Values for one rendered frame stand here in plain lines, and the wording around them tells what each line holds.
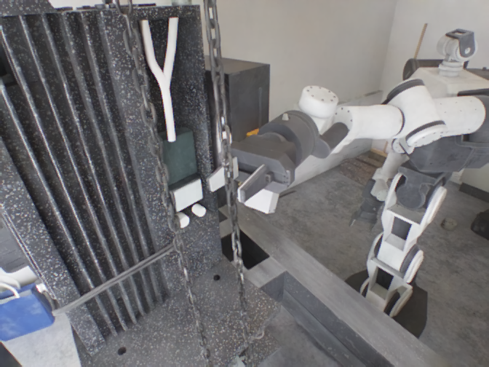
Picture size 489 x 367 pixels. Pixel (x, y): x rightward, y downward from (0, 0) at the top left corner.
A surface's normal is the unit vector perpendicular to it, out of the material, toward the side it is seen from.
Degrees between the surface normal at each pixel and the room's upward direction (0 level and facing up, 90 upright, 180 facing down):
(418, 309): 0
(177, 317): 0
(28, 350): 0
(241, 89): 90
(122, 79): 90
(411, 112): 63
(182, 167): 90
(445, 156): 102
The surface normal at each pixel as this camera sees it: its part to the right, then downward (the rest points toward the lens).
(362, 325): -0.03, -0.84
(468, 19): -0.80, 0.33
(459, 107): 0.18, -0.36
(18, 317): 0.49, 0.46
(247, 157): -0.58, 0.47
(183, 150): 0.71, 0.36
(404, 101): -0.71, -0.07
